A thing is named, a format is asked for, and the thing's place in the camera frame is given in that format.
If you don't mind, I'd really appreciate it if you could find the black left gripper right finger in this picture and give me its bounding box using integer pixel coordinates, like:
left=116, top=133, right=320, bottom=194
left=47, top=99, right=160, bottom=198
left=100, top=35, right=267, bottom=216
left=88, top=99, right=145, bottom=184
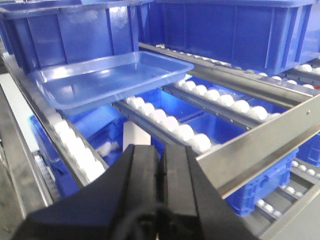
left=158, top=144, right=257, bottom=240

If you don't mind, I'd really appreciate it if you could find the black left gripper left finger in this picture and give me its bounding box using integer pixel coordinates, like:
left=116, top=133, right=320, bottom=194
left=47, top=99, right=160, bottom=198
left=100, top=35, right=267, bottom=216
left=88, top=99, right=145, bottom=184
left=16, top=144, right=163, bottom=240

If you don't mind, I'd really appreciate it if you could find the blue plastic tray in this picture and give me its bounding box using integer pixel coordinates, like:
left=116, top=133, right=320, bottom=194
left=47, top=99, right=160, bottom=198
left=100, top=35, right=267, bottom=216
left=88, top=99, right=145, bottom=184
left=27, top=51, right=194, bottom=115

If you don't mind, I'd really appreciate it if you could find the blue bin lower shelf right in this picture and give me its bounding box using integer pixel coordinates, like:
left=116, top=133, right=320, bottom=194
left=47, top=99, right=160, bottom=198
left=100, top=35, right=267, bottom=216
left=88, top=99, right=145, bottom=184
left=225, top=148, right=299, bottom=217

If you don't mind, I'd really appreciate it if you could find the steel front shelf bar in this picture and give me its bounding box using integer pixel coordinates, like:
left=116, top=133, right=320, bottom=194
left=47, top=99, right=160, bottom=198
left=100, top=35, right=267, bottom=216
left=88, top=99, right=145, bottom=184
left=196, top=95, right=320, bottom=199

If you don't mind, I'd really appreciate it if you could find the blue bin below shelf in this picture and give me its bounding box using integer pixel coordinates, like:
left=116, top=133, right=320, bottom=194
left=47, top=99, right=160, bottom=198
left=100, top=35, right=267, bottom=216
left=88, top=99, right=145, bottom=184
left=28, top=89, right=244, bottom=198

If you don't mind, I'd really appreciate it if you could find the blue crate on shelf right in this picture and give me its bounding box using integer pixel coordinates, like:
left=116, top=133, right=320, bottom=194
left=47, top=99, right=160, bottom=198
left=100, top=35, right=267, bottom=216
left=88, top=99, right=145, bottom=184
left=137, top=0, right=320, bottom=75

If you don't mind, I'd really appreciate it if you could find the blue crate on shelf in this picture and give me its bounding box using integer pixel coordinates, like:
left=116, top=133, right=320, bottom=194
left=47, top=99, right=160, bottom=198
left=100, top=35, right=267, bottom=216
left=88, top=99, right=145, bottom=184
left=0, top=0, right=141, bottom=73
left=137, top=0, right=320, bottom=75

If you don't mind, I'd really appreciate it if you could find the blue crate on shelf left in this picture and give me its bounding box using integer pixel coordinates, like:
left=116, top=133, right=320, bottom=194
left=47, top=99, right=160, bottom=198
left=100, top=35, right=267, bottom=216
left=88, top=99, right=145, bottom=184
left=0, top=0, right=141, bottom=73

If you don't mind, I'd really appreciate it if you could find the white roller track left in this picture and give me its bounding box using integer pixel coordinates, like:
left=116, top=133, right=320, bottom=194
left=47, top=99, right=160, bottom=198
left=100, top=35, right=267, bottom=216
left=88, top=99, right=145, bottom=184
left=36, top=111, right=109, bottom=188

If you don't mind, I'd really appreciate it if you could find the white roller track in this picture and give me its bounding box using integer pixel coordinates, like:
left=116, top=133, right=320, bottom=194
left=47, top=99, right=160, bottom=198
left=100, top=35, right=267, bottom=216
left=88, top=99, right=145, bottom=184
left=36, top=111, right=109, bottom=188
left=162, top=80, right=281, bottom=130
left=112, top=96, right=220, bottom=155

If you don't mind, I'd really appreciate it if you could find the white roller track middle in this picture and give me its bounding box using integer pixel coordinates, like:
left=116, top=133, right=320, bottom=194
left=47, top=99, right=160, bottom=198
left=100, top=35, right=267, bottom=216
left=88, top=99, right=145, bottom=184
left=112, top=96, right=220, bottom=155

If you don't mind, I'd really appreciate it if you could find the white roller track right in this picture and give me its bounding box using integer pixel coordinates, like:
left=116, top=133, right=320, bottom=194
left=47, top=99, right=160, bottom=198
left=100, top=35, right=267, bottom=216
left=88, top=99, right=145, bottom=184
left=162, top=80, right=281, bottom=130

